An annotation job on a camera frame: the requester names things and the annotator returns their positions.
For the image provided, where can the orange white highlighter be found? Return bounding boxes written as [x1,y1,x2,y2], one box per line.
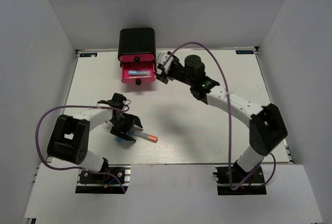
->
[133,131,158,143]

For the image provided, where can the right blue table sticker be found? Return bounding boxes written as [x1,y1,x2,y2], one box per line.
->
[236,50,254,55]

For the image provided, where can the blue highlighter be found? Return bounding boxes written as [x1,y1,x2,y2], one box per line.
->
[128,71,151,76]

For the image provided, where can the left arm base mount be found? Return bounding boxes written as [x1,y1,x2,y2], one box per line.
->
[75,165,131,194]

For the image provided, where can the pink drawer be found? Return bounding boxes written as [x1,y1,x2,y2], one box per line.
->
[121,62,156,85]
[119,54,155,63]

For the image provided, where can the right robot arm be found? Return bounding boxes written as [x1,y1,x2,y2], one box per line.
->
[156,52,288,182]

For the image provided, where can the black drawer cabinet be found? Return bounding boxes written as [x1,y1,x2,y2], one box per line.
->
[118,27,156,67]

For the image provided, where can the left blue table sticker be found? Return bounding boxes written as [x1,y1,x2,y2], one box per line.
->
[79,52,98,58]

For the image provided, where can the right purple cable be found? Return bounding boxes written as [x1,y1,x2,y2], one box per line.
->
[162,41,277,191]

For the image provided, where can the blue table sticker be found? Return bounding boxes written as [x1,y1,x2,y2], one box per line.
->
[79,52,98,58]
[236,50,254,55]

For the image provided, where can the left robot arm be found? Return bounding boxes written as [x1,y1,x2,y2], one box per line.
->
[47,93,143,182]

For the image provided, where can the purple cable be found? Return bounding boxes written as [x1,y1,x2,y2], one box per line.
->
[162,41,277,191]
[35,101,130,192]

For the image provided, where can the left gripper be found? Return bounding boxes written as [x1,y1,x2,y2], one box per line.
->
[110,112,143,141]

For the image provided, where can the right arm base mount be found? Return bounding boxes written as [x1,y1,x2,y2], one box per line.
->
[211,165,267,197]

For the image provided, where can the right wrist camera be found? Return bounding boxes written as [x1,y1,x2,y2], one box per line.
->
[156,51,174,74]

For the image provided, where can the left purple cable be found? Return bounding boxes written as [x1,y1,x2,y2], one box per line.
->
[35,101,130,192]

